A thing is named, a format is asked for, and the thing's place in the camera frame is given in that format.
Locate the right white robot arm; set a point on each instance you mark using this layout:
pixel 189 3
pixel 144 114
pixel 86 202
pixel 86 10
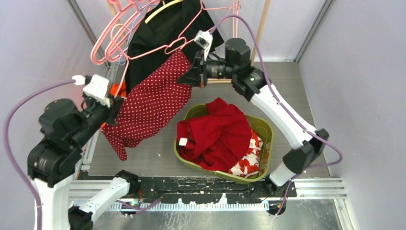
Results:
pixel 306 141

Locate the plain red garment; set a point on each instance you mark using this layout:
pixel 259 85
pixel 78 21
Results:
pixel 216 141

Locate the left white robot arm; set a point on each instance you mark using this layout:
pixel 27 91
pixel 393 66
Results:
pixel 51 164

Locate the pink hanger of dotted garment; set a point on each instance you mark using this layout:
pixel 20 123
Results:
pixel 165 44

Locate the olive green plastic basket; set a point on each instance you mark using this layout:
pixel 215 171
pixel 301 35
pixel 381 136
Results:
pixel 262 128

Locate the empty pink hangers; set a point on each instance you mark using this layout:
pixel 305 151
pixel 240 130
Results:
pixel 110 44

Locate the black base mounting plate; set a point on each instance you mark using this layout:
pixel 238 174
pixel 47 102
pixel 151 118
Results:
pixel 214 191

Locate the light blue hanger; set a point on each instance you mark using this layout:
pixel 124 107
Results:
pixel 140 11

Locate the yellow wooden hanger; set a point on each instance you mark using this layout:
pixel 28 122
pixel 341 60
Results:
pixel 162 8

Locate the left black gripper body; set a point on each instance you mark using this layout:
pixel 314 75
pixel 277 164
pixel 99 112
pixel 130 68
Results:
pixel 96 113

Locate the dark red polka dot garment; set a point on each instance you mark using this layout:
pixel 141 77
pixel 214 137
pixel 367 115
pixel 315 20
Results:
pixel 149 106

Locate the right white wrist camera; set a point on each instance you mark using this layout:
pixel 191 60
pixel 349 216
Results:
pixel 204 39

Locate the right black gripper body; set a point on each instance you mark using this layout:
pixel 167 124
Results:
pixel 210 69

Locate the black garment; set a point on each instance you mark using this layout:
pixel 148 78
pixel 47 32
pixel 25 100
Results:
pixel 158 35

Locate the orange garment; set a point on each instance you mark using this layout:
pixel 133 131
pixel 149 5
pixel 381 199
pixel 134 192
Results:
pixel 119 90

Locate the red poppy floral skirt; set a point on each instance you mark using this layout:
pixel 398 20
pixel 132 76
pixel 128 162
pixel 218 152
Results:
pixel 249 164

